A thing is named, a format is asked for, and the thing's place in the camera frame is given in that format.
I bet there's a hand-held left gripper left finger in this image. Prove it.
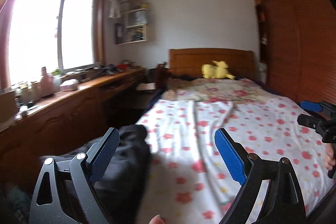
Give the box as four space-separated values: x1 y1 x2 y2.
28 127 121 224

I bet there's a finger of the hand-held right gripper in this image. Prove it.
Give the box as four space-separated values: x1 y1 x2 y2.
301 101 324 112
298 114 320 129

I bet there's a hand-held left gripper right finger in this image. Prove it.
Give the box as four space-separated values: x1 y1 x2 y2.
214 128 306 224

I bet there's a black jacket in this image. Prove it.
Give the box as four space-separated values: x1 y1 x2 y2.
39 124 153 224

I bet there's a person's right hand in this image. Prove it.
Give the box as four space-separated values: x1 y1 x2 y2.
325 145 335 171

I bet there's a long wooden desk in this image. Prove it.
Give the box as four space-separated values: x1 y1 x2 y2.
0 67 146 188

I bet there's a bed with floral sheet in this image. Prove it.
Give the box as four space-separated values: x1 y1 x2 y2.
136 78 331 224

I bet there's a wooden slatted wardrobe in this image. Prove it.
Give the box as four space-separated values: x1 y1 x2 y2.
249 0 336 119

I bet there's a white tissue box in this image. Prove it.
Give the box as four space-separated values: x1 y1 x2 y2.
60 79 79 92

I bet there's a black device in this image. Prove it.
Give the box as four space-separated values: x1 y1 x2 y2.
104 64 119 76

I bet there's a green capped bottle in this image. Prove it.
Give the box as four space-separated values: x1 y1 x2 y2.
52 69 62 88

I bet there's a yellow plush toy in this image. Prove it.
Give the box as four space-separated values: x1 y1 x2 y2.
201 60 236 80

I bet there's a pink bottle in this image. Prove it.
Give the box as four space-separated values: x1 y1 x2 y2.
39 67 53 97

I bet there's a wooden chair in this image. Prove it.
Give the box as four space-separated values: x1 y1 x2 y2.
148 63 171 94

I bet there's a cardboard box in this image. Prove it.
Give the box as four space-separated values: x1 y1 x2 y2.
0 90 19 131

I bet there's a wooden bed headboard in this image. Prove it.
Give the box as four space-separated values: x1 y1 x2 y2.
168 48 256 81

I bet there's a black binder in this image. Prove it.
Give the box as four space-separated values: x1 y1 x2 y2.
115 24 124 44

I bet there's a window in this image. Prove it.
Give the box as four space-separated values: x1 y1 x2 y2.
0 0 108 91

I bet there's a white paper bag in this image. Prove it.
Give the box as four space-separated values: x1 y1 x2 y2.
131 11 147 26

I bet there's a white wall shelf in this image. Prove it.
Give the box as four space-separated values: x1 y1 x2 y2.
115 0 151 45

